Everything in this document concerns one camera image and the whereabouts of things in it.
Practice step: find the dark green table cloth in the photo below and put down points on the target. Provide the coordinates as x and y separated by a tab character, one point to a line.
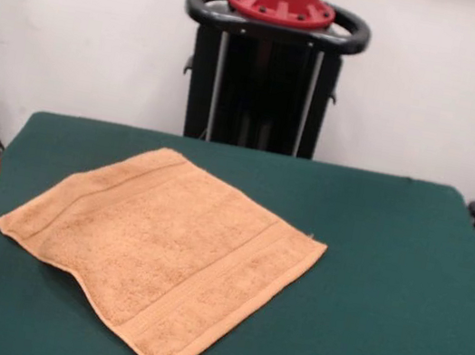
381	304

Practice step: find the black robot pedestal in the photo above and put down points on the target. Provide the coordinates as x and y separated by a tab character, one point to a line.
255	75

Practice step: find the tan terry towel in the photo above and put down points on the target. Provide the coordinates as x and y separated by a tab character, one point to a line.
159	255

